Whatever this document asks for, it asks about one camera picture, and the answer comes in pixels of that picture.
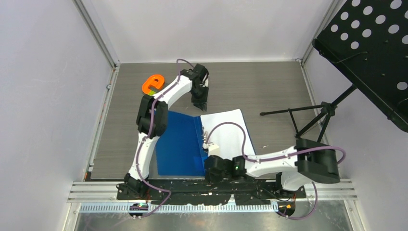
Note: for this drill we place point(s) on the aluminium frame rail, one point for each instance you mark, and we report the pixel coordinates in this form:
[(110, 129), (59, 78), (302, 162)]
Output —
[(105, 191)]

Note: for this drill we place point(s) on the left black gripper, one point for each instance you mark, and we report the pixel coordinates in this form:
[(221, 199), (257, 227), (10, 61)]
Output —
[(201, 103)]

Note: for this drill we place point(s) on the orange letter e block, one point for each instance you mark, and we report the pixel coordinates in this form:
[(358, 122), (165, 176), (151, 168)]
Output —
[(155, 82)]

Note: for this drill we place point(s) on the metal folder clip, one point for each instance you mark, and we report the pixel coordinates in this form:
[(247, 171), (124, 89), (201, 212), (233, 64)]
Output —
[(204, 135)]

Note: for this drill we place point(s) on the black perforated music stand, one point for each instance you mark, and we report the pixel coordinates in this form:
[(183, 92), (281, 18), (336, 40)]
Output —
[(367, 41)]

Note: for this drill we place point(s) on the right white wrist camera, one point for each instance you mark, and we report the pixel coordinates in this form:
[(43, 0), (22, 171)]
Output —
[(211, 149)]

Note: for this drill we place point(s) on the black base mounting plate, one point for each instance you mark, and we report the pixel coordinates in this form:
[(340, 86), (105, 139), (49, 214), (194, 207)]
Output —
[(201, 192)]

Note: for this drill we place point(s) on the blue plastic folder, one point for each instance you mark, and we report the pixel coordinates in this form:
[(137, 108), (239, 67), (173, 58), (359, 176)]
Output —
[(179, 151)]

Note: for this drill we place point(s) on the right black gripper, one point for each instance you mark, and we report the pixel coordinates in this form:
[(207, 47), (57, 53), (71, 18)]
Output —
[(212, 178)]

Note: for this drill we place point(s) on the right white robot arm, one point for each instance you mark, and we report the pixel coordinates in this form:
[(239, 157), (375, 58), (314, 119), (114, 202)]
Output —
[(307, 161)]

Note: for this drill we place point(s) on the white paper sheets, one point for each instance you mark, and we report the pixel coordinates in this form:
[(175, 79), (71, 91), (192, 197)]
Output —
[(229, 131)]

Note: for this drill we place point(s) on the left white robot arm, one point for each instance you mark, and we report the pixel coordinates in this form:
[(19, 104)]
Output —
[(152, 122)]

